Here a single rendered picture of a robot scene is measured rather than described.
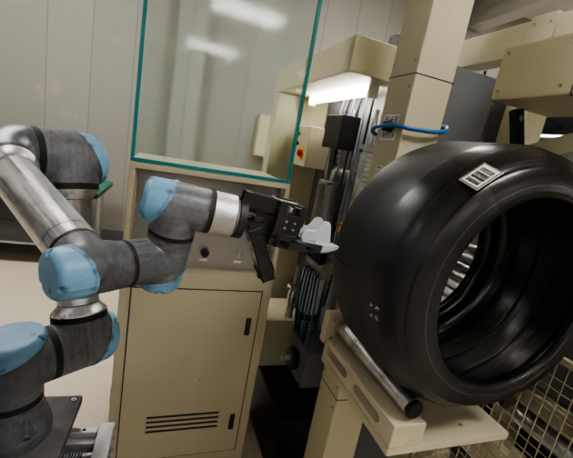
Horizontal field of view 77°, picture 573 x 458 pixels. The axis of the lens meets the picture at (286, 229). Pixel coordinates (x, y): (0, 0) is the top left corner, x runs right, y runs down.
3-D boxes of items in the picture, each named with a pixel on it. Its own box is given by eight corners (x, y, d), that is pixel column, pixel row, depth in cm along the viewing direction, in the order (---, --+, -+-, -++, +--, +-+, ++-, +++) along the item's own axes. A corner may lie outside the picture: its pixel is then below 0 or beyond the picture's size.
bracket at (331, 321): (318, 338, 111) (325, 309, 109) (422, 337, 125) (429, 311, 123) (323, 343, 108) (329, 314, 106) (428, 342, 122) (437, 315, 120)
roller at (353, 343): (348, 319, 110) (349, 332, 111) (335, 323, 109) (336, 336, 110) (424, 399, 78) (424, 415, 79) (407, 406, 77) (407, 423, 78)
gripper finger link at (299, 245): (326, 248, 65) (281, 238, 62) (323, 255, 65) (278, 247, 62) (316, 240, 69) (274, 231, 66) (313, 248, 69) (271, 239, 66)
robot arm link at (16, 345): (-38, 390, 72) (-39, 329, 69) (38, 364, 83) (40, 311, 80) (-16, 423, 66) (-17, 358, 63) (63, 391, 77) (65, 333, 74)
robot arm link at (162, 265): (106, 281, 60) (118, 222, 57) (164, 269, 69) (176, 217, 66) (132, 306, 56) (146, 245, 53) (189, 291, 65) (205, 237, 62)
